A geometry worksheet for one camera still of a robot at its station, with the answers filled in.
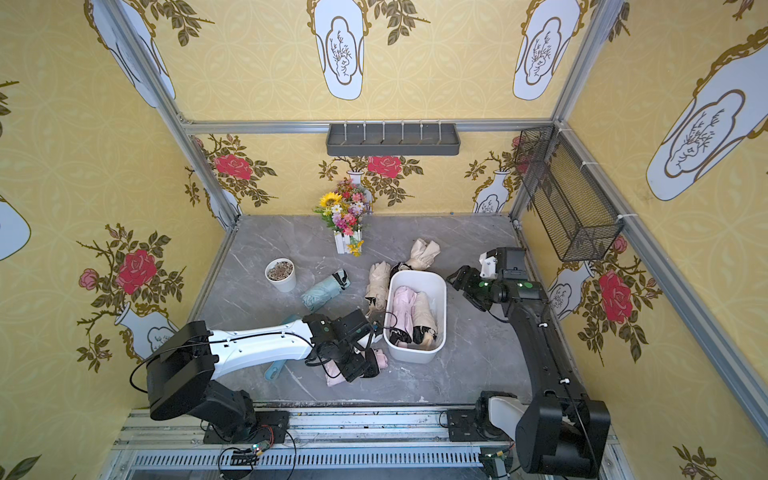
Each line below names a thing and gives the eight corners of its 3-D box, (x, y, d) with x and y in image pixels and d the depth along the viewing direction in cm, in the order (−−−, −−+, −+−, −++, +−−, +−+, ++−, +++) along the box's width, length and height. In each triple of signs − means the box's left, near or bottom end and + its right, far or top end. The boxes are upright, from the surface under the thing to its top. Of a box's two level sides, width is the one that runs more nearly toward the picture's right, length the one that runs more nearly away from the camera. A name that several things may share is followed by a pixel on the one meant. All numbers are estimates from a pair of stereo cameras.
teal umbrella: (312, 314, 96) (309, 306, 92) (304, 304, 99) (300, 296, 95) (353, 285, 103) (352, 276, 99) (345, 275, 106) (343, 267, 102)
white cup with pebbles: (269, 293, 101) (261, 279, 95) (276, 271, 107) (268, 257, 101) (296, 293, 101) (289, 279, 95) (301, 271, 107) (295, 257, 101)
